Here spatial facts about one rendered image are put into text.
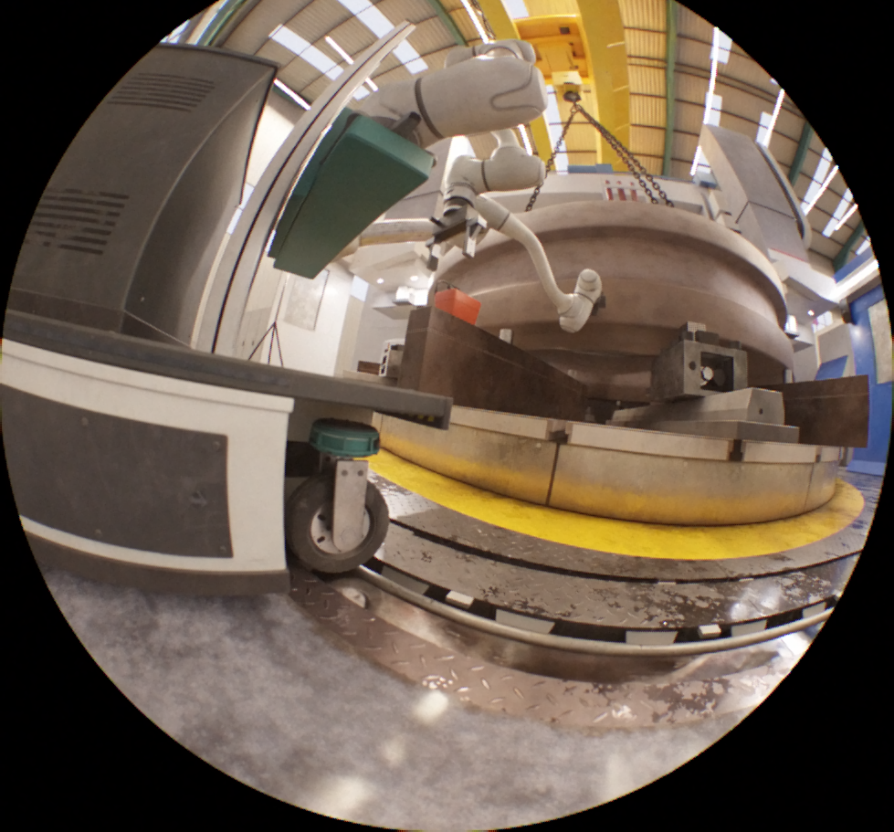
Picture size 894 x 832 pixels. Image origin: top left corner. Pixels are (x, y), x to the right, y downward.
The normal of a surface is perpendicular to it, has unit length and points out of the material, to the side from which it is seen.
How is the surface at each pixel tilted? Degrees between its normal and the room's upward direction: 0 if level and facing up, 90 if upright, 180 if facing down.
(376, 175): 180
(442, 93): 138
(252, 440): 90
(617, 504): 90
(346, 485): 90
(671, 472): 90
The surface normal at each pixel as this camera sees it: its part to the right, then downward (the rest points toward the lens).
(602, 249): -0.52, -0.14
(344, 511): 0.67, 0.04
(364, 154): -0.15, 0.99
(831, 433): -0.99, -0.14
